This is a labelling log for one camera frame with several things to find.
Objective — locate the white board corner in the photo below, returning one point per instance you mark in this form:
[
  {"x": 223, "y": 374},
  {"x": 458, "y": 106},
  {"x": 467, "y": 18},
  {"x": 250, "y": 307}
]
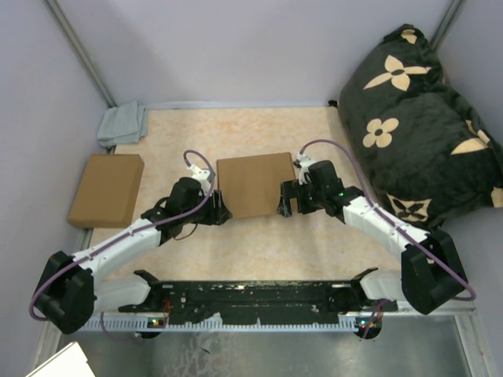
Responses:
[{"x": 71, "y": 361}]

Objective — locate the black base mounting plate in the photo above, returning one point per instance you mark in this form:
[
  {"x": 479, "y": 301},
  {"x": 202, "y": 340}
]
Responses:
[{"x": 241, "y": 302}]

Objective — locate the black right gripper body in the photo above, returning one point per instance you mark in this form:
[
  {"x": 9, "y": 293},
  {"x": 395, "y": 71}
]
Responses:
[{"x": 310, "y": 198}]

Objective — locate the grey folded cloth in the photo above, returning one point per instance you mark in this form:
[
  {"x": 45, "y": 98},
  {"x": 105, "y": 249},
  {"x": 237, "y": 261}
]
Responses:
[{"x": 123, "y": 125}]

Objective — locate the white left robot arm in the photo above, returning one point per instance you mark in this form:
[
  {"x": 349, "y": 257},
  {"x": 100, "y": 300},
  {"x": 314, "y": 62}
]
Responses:
[{"x": 102, "y": 259}]

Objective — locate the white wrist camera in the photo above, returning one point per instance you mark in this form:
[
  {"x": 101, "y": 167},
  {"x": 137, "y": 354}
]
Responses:
[
  {"x": 206, "y": 178},
  {"x": 303, "y": 162}
]

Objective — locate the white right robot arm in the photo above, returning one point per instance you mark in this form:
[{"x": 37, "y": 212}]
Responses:
[{"x": 393, "y": 243}]

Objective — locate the aluminium rail frame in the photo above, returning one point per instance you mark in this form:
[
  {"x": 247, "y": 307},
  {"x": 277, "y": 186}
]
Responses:
[{"x": 431, "y": 274}]

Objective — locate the folded brown cardboard box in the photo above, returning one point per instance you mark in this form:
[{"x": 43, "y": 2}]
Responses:
[{"x": 107, "y": 192}]

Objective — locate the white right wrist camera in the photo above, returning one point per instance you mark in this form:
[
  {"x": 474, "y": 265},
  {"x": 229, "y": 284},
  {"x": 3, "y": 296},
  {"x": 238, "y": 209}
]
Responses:
[{"x": 303, "y": 162}]

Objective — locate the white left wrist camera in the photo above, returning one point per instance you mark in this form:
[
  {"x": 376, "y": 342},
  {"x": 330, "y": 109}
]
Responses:
[{"x": 206, "y": 178}]

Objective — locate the white slotted cable duct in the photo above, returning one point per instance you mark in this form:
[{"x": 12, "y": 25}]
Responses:
[{"x": 142, "y": 323}]

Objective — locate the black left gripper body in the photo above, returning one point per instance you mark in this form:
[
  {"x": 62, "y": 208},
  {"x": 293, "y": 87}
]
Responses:
[{"x": 203, "y": 216}]

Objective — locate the brown cardboard box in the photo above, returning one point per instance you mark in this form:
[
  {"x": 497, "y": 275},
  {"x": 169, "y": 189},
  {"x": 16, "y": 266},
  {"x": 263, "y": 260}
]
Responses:
[
  {"x": 251, "y": 185},
  {"x": 107, "y": 192}
]

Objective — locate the black floral pillow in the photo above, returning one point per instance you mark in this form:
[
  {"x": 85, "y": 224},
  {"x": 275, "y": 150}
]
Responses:
[{"x": 423, "y": 148}]

